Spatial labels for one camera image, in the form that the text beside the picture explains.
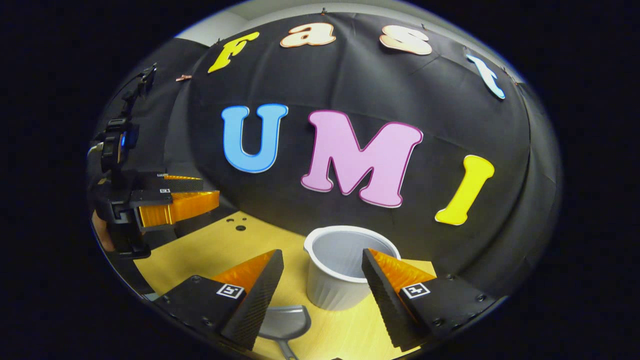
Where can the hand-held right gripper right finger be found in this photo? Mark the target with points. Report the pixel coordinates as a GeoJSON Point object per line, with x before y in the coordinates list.
{"type": "Point", "coordinates": [382, 300]}

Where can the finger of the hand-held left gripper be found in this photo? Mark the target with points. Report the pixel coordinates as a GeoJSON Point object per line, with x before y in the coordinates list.
{"type": "Point", "coordinates": [185, 185]}
{"type": "Point", "coordinates": [152, 197]}

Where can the white ribbed garbage bin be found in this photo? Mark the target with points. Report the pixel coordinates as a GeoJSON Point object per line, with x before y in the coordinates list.
{"type": "Point", "coordinates": [330, 290]}

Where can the black backdrop cloth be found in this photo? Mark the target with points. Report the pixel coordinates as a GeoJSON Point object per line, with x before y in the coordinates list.
{"type": "Point", "coordinates": [390, 90]}

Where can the wooden desktop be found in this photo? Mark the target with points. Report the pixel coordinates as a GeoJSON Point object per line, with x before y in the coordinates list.
{"type": "Point", "coordinates": [270, 235]}

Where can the grey plastic dustpan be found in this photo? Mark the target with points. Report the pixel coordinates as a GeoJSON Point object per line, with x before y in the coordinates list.
{"type": "Point", "coordinates": [287, 322]}

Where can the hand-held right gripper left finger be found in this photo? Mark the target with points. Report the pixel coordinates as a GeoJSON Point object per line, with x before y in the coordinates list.
{"type": "Point", "coordinates": [260, 295]}

